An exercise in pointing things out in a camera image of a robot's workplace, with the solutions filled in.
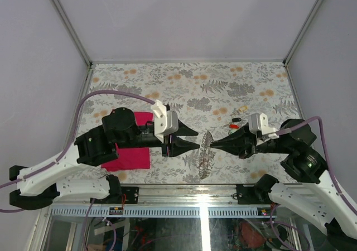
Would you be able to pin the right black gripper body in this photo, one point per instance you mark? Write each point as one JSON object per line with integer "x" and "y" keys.
{"x": 273, "y": 145}

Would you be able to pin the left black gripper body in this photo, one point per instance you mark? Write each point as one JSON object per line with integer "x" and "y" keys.
{"x": 144, "y": 139}

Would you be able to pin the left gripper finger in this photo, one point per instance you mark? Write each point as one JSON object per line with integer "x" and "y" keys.
{"x": 176, "y": 146}
{"x": 184, "y": 130}

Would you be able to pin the red tag key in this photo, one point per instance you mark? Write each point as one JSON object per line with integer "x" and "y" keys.
{"x": 233, "y": 126}
{"x": 201, "y": 166}

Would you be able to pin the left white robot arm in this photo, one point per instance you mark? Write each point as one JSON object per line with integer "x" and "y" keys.
{"x": 48, "y": 182}

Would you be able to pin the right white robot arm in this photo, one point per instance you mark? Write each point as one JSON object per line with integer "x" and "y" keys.
{"x": 336, "y": 216}

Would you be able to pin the red cloth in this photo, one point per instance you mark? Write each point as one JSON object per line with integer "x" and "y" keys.
{"x": 130, "y": 158}

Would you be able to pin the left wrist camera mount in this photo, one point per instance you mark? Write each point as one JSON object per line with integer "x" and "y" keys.
{"x": 166, "y": 121}

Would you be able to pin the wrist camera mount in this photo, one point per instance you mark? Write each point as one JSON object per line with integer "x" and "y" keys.
{"x": 259, "y": 126}
{"x": 166, "y": 121}

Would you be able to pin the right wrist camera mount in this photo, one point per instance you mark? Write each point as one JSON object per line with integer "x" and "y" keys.
{"x": 259, "y": 126}

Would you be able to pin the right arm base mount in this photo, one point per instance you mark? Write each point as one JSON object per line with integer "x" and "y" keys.
{"x": 251, "y": 192}

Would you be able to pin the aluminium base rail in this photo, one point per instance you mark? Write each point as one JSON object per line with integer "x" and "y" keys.
{"x": 175, "y": 201}

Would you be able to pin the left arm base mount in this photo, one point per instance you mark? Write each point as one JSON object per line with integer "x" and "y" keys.
{"x": 119, "y": 194}

